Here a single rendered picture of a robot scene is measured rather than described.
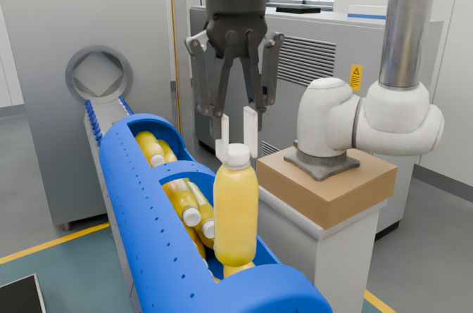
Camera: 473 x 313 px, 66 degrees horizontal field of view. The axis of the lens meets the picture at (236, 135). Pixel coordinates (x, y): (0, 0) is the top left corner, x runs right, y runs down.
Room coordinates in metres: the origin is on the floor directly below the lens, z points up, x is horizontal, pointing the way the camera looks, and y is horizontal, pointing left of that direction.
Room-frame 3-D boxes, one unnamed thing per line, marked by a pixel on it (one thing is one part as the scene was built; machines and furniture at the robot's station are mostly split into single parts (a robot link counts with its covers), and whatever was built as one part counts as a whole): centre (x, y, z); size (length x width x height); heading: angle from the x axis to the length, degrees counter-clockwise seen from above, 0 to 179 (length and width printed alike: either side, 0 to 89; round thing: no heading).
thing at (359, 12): (2.24, -0.79, 1.48); 0.24 x 0.12 x 0.08; 43
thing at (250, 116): (0.48, -0.02, 1.44); 0.03 x 0.01 x 0.07; 26
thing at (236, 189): (0.48, 0.00, 1.31); 0.07 x 0.07 x 0.19
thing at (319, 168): (1.08, -0.26, 1.13); 0.22 x 0.18 x 0.06; 30
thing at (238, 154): (0.48, 0.00, 1.41); 0.04 x 0.04 x 0.02
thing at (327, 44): (2.91, -0.36, 0.72); 2.15 x 0.54 x 1.45; 35
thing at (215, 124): (0.46, 0.04, 1.47); 0.03 x 0.01 x 0.05; 116
